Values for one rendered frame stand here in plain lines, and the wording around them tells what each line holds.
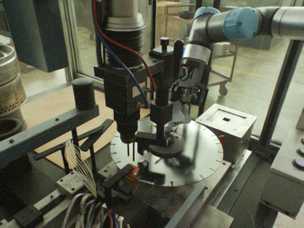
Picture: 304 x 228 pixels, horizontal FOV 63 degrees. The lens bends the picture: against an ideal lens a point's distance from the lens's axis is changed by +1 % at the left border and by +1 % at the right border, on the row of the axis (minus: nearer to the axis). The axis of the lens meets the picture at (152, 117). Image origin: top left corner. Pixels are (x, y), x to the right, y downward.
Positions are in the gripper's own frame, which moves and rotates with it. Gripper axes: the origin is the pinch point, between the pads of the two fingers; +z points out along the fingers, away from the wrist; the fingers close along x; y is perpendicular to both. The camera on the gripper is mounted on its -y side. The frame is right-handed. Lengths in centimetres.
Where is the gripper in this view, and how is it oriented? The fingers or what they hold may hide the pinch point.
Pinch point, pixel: (170, 127)
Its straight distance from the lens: 74.4
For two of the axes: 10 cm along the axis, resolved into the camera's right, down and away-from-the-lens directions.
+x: 6.9, 1.6, 7.0
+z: -2.7, 9.6, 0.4
